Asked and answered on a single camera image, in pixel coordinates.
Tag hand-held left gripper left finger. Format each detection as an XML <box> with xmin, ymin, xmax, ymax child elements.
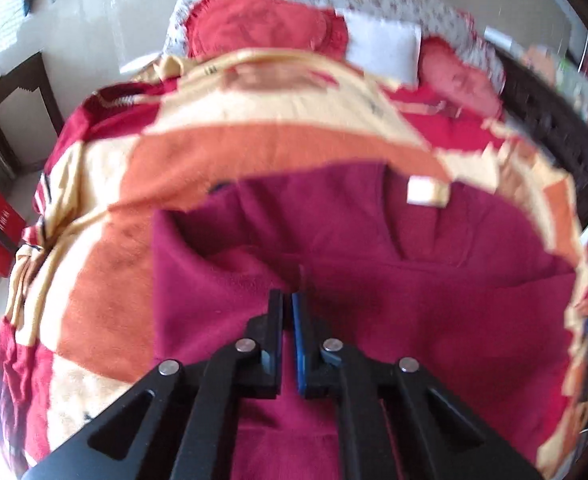
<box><xmin>21</xmin><ymin>289</ymin><xmax>285</xmax><ymax>480</ymax></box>

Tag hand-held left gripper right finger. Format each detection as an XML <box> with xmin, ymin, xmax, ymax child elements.
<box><xmin>291</xmin><ymin>292</ymin><xmax>545</xmax><ymax>480</ymax></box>

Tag maroon knit garment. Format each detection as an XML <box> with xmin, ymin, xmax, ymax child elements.
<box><xmin>151</xmin><ymin>160</ymin><xmax>582</xmax><ymax>480</ymax></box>

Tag orange patterned fleece blanket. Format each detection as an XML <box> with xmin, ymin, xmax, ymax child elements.
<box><xmin>0</xmin><ymin>47</ymin><xmax>588</xmax><ymax>480</ymax></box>

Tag red quilt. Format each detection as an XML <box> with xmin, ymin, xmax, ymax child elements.
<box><xmin>386</xmin><ymin>82</ymin><xmax>502</xmax><ymax>158</ymax></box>

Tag white pillow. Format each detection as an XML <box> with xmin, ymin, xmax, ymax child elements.
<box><xmin>341</xmin><ymin>10</ymin><xmax>422</xmax><ymax>83</ymax></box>

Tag pink heart-shaped cushion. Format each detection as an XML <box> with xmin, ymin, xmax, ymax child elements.
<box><xmin>416</xmin><ymin>37</ymin><xmax>505</xmax><ymax>121</ymax></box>

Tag large red frilled cushion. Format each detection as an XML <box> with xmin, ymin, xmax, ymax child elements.
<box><xmin>186</xmin><ymin>0</ymin><xmax>349</xmax><ymax>61</ymax></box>

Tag dark wooden table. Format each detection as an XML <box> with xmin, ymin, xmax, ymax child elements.
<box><xmin>0</xmin><ymin>52</ymin><xmax>64</xmax><ymax>176</ymax></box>

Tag assorted colourful packets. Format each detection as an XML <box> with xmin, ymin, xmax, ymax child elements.
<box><xmin>524</xmin><ymin>42</ymin><xmax>588</xmax><ymax>138</ymax></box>

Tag dark carved wooden frame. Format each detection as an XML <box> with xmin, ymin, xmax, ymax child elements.
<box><xmin>494</xmin><ymin>42</ymin><xmax>588</xmax><ymax>226</ymax></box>

